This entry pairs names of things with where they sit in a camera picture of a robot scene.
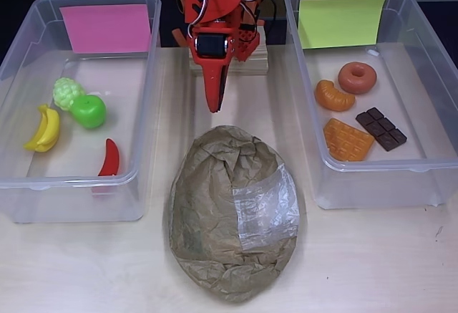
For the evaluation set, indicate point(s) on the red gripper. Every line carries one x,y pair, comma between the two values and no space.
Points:
210,49

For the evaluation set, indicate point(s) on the orange toy croissant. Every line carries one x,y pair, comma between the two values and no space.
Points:
332,96

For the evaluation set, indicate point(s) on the brown toy doughnut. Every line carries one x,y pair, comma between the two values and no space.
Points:
349,80

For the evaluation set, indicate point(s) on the red toy chili pepper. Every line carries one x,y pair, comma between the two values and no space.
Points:
111,159

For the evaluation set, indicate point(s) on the green toy apple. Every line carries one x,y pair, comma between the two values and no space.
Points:
89,112

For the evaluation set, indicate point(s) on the orange toy waffle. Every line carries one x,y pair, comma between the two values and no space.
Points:
347,141

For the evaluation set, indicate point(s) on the light green toy cauliflower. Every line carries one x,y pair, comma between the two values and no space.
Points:
64,92

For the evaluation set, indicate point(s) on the brown toy chocolate bar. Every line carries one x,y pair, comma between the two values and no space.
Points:
381,128

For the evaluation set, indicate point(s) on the yellow toy banana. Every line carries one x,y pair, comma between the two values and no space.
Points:
48,130

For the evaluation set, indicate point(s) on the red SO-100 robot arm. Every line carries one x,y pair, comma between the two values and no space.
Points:
214,1

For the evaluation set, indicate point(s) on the pink paper label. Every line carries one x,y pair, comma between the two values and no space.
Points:
107,28

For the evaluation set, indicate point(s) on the yellow-green paper label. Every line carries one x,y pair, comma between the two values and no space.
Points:
340,23

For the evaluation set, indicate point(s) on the clear plastic bin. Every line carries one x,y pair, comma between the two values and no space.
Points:
21,76
404,58

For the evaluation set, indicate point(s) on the wooden base block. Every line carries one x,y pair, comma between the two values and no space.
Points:
250,66

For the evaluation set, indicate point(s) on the crumpled brown paper bag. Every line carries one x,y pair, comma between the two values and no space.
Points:
214,255

